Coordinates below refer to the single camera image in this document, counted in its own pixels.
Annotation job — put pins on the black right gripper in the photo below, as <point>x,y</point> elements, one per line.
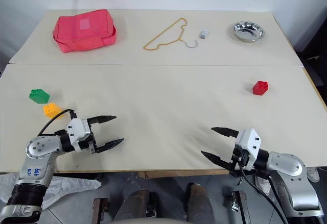
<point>238,159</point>

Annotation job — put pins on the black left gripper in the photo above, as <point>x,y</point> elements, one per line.
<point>92,139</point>

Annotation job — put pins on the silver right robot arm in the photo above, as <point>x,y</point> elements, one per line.
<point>288,173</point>

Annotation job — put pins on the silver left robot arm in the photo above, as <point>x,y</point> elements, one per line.
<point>38,157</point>

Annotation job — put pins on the white sneaker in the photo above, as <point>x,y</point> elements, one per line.
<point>261,184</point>
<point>313,174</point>

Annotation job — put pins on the yellow toy brick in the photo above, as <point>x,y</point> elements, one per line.
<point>51,110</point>

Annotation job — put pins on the rusty metal table leg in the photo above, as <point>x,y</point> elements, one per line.
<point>99,210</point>
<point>241,206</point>

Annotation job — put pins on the crumpled white plastic sheet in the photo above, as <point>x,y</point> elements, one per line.
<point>64,185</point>

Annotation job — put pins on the red toy brick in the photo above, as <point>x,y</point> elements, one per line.
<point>260,88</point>

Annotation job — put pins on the green toy brick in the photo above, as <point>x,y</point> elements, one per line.
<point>38,96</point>

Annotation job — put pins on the pink fabric bag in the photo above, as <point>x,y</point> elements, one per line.
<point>84,31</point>

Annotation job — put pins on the yellow clothes hanger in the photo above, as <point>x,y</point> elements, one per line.
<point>163,36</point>

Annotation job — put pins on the small grey white box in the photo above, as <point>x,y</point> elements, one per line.
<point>204,34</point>

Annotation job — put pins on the round steel bowl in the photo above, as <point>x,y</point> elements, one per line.
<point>248,31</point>

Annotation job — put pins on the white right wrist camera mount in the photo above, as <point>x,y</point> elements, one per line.
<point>248,142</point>

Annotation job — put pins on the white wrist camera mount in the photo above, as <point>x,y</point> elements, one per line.
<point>77,130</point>
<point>248,142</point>

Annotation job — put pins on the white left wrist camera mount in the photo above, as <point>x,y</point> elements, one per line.
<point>77,130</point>

